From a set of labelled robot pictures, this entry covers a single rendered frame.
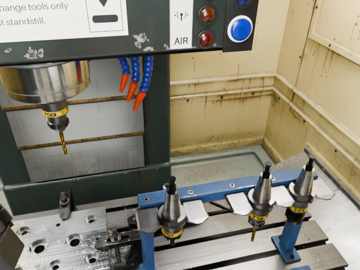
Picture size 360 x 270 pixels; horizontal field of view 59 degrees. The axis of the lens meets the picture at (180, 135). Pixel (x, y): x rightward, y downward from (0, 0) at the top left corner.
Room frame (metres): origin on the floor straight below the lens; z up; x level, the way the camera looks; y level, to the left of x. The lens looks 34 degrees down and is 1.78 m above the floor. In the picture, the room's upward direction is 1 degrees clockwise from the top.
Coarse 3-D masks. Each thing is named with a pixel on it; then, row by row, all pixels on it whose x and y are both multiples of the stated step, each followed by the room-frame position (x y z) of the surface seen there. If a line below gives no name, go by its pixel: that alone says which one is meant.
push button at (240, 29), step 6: (240, 18) 0.44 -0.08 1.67; (234, 24) 0.44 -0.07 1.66; (240, 24) 0.44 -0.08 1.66; (246, 24) 0.44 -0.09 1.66; (234, 30) 0.44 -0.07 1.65; (240, 30) 0.44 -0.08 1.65; (246, 30) 0.44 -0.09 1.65; (234, 36) 0.44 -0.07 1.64; (240, 36) 0.44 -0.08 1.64; (246, 36) 0.44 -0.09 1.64
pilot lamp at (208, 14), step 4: (208, 8) 0.43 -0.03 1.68; (204, 12) 0.43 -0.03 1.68; (208, 12) 0.43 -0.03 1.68; (212, 12) 0.43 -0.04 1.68; (204, 16) 0.43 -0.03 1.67; (208, 16) 0.43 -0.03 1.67; (212, 16) 0.43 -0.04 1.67; (204, 20) 0.43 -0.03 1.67; (208, 20) 0.43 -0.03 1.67; (212, 20) 0.43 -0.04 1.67
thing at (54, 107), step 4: (52, 104) 0.55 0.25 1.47; (56, 104) 0.55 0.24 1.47; (60, 104) 0.56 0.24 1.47; (64, 104) 0.57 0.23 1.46; (44, 108) 0.55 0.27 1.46; (48, 108) 0.55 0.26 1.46; (52, 108) 0.55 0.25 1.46; (56, 108) 0.55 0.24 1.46; (60, 108) 0.56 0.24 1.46; (64, 108) 0.57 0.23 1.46; (60, 116) 0.56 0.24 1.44
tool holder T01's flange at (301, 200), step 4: (292, 184) 0.60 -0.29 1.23; (292, 188) 0.59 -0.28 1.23; (312, 188) 0.59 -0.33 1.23; (292, 192) 0.57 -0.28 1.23; (312, 192) 0.57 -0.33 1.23; (292, 196) 0.57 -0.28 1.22; (296, 196) 0.56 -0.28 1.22; (300, 196) 0.56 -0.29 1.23; (304, 196) 0.56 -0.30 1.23; (308, 196) 0.56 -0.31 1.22; (312, 196) 0.56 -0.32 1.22; (296, 200) 0.56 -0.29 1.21; (300, 200) 0.56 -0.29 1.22; (304, 200) 0.55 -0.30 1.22; (308, 200) 0.57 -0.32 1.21; (312, 200) 0.57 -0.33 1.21; (300, 204) 0.56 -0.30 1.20; (304, 204) 0.55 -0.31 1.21
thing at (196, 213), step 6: (186, 204) 0.54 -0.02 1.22; (192, 204) 0.54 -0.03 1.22; (198, 204) 0.54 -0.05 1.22; (186, 210) 0.52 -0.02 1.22; (192, 210) 0.52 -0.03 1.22; (198, 210) 0.52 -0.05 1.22; (204, 210) 0.52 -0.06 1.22; (186, 216) 0.50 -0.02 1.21; (192, 216) 0.50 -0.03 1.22; (198, 216) 0.50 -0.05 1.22; (204, 216) 0.50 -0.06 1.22; (192, 222) 0.49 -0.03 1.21; (198, 222) 0.49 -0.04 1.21
